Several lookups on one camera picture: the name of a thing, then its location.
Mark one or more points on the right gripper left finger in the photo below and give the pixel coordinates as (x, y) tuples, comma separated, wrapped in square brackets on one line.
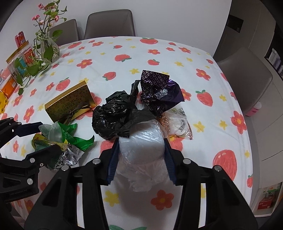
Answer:
[(56, 207)]

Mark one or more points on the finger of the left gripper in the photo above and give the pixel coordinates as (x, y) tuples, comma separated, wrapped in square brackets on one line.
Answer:
[(44, 156), (23, 130)]

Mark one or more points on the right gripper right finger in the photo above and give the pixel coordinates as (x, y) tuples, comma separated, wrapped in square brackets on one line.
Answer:
[(226, 208)]

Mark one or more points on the green yellow snack wrapper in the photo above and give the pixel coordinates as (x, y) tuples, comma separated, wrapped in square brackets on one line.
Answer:
[(73, 148)]

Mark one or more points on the gold gift box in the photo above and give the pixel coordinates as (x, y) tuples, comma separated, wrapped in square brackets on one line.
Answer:
[(70, 104)]

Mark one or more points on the clear plastic bag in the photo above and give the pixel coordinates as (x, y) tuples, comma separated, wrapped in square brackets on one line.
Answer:
[(141, 156)]

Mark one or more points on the pink small trash bin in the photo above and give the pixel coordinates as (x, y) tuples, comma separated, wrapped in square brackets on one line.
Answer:
[(254, 109)]

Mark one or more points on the yellow tiger toy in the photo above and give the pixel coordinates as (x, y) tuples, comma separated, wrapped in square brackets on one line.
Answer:
[(3, 102)]

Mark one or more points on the red box on shelf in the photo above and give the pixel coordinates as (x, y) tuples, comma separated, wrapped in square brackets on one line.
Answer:
[(267, 202)]

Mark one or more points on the white open shelf unit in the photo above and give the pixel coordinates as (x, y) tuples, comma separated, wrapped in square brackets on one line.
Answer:
[(273, 190)]

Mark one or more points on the orange round tin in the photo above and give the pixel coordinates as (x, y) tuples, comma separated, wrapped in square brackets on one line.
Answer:
[(9, 86)]

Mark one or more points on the gold lid snack container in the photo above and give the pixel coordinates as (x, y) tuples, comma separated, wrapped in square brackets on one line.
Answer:
[(20, 59)]

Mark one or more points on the strawberry flower tablecloth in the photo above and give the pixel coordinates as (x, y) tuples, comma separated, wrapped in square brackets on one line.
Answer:
[(111, 64)]

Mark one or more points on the black crumpled plastic bag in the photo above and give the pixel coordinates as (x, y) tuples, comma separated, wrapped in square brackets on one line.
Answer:
[(119, 114)]

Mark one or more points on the glass vase with plants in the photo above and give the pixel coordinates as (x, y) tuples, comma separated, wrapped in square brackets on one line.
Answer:
[(45, 50)]

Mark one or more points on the white sideboard cabinet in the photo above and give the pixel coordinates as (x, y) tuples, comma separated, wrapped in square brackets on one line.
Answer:
[(265, 132)]

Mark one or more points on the clear printed snack wrapper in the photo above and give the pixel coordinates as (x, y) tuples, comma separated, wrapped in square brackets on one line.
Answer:
[(176, 124)]

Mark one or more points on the grey chair far left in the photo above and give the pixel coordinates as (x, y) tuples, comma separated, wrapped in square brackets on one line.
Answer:
[(64, 33)]

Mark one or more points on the grey chair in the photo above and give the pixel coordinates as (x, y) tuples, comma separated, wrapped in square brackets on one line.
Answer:
[(64, 33), (110, 23), (248, 77)]

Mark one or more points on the grey chair right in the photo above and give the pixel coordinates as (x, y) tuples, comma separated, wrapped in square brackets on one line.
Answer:
[(248, 77)]

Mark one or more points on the purple patterned wrapper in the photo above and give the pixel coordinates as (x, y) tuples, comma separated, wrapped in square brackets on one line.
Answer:
[(158, 92)]

